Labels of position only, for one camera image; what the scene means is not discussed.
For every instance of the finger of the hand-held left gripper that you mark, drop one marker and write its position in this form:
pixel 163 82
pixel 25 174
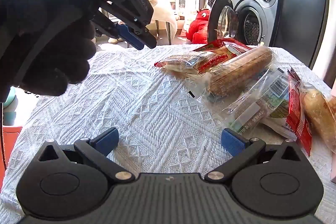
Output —
pixel 134 39
pixel 106 26

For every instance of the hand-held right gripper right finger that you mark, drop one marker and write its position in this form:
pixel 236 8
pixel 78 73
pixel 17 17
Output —
pixel 232 141

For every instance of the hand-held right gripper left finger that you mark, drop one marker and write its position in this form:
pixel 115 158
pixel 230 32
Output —
pixel 107 140

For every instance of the person's left hand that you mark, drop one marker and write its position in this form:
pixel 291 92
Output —
pixel 39 29

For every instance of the chair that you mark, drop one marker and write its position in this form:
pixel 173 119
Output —
pixel 168 32

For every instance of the white draped cloth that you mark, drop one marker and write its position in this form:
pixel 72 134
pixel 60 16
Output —
pixel 164 11

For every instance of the clear packet green label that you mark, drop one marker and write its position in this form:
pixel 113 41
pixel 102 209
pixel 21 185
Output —
pixel 257 106

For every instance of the white textured tablecloth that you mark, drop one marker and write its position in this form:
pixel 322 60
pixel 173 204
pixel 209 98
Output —
pixel 131 98

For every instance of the white flat packet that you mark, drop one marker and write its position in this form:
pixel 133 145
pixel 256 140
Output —
pixel 281 128

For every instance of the red label bread packet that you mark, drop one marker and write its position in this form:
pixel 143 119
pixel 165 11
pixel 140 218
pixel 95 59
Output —
pixel 189 62

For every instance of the red padded jacket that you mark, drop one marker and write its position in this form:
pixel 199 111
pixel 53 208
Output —
pixel 199 24

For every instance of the long bread loaf clear packet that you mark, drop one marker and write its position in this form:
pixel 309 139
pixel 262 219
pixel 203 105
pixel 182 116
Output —
pixel 241 69

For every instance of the red edged bread roll packet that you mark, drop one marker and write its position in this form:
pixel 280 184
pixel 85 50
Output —
pixel 315 108

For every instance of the red flat packet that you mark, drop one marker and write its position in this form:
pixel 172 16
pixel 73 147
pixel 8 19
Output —
pixel 233 47

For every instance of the orange box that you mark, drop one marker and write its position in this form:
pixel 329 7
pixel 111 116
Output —
pixel 8 150

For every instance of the teal round container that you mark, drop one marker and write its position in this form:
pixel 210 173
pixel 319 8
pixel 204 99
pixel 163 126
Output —
pixel 10 106

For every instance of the grey washing machine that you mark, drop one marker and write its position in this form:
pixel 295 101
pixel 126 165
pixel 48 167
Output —
pixel 265 16

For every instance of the dark tall cabinet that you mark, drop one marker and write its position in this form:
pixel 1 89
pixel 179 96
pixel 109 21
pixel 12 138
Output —
pixel 302 3

